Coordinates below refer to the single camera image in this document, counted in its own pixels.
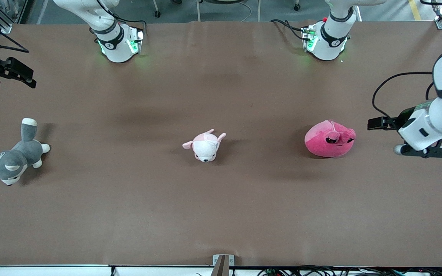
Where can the grey husky plush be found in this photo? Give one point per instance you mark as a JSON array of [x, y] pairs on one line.
[[21, 151]]

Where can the white pink dog plush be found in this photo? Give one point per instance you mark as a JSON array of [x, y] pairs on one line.
[[205, 147]]

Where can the round pink plush toy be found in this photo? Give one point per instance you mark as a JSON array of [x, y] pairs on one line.
[[326, 147]]

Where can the black chair caster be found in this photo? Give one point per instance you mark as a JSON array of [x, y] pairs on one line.
[[297, 7], [157, 14]]

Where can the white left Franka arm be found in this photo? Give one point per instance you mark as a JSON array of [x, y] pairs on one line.
[[332, 46]]

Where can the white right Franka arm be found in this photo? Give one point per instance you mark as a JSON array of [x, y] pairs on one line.
[[115, 51]]

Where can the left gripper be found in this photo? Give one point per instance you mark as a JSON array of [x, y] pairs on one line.
[[397, 120]]

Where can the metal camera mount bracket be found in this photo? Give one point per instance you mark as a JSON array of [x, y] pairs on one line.
[[223, 266]]

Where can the white thin pole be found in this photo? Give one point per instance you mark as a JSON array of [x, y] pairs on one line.
[[198, 11], [259, 11]]

